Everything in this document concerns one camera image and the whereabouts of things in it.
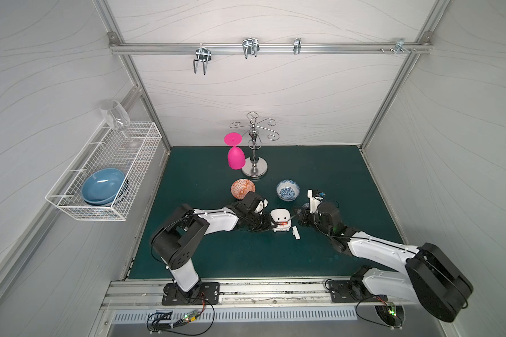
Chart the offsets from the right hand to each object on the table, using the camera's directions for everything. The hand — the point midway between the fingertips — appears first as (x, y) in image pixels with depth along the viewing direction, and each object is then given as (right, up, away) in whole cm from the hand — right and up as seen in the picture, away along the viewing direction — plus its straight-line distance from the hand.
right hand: (293, 207), depth 85 cm
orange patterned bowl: (-23, +7, +16) cm, 29 cm away
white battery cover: (+1, -11, +3) cm, 12 cm away
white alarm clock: (-4, -4, +3) cm, 7 cm away
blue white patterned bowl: (0, +5, +16) cm, 17 cm away
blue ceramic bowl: (-62, +11, -23) cm, 67 cm away
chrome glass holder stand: (-16, +17, +25) cm, 35 cm away
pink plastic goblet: (-24, +22, +5) cm, 33 cm away
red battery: (-4, -7, +2) cm, 9 cm away
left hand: (-7, -9, 0) cm, 11 cm away
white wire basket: (-67, +23, -14) cm, 72 cm away
